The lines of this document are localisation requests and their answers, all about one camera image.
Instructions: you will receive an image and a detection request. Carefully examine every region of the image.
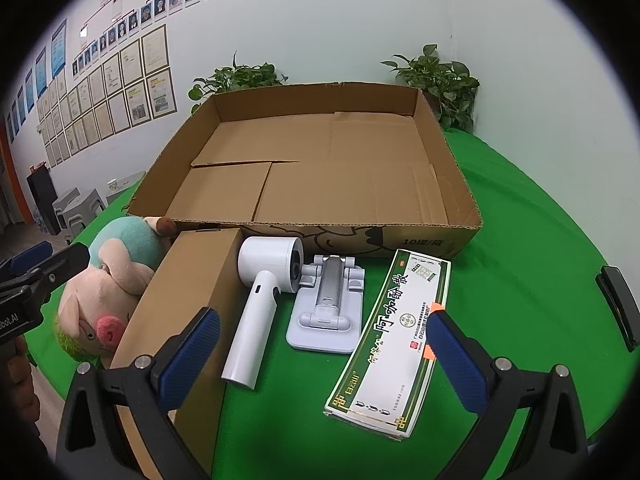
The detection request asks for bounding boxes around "right potted green plant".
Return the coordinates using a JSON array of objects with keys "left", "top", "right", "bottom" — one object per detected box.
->
[{"left": 381, "top": 44, "right": 480, "bottom": 133}]

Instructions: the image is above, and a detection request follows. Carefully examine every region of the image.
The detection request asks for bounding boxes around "black object at table edge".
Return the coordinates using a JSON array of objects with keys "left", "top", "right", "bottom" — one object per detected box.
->
[{"left": 596, "top": 266, "right": 640, "bottom": 352}]

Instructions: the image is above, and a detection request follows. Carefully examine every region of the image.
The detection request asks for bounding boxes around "long brown cardboard box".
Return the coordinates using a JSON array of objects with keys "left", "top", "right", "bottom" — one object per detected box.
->
[{"left": 111, "top": 229, "right": 246, "bottom": 472}]

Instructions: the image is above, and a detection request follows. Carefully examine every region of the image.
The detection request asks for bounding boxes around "white handheld hair dryer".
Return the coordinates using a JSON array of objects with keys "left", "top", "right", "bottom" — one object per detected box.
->
[{"left": 221, "top": 236, "right": 304, "bottom": 390}]

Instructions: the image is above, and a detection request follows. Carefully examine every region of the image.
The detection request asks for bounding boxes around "white folding phone stand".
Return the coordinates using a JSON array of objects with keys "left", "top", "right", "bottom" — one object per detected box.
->
[{"left": 286, "top": 255, "right": 366, "bottom": 354}]

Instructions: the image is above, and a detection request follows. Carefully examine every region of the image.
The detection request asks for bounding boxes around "black cabinet by wall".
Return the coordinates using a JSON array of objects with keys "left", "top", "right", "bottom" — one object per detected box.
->
[{"left": 26, "top": 164, "right": 61, "bottom": 235}]

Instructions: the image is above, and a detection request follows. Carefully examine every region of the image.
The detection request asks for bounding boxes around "green white medicine box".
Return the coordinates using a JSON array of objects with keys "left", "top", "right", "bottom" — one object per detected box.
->
[{"left": 324, "top": 249, "right": 451, "bottom": 441}]

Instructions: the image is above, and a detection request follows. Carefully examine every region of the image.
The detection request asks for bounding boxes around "potted green plant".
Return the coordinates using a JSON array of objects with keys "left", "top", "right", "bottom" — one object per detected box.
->
[
  {"left": 188, "top": 54, "right": 288, "bottom": 114},
  {"left": 381, "top": 44, "right": 480, "bottom": 133}
]

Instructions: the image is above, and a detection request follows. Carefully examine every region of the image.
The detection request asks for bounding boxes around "pink pig plush toy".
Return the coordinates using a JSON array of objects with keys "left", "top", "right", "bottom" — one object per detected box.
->
[{"left": 53, "top": 216, "right": 177, "bottom": 361}]

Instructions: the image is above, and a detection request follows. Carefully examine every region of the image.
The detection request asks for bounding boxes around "left potted green plant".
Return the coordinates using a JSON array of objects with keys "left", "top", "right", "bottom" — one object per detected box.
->
[{"left": 188, "top": 54, "right": 288, "bottom": 114}]

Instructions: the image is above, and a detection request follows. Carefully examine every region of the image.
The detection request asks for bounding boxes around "grey plastic stool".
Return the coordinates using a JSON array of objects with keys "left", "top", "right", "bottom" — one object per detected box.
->
[{"left": 52, "top": 188, "right": 105, "bottom": 245}]

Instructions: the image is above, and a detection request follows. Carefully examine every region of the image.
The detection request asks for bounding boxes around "large open cardboard tray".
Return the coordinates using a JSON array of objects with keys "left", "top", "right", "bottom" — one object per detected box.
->
[{"left": 129, "top": 82, "right": 483, "bottom": 259}]

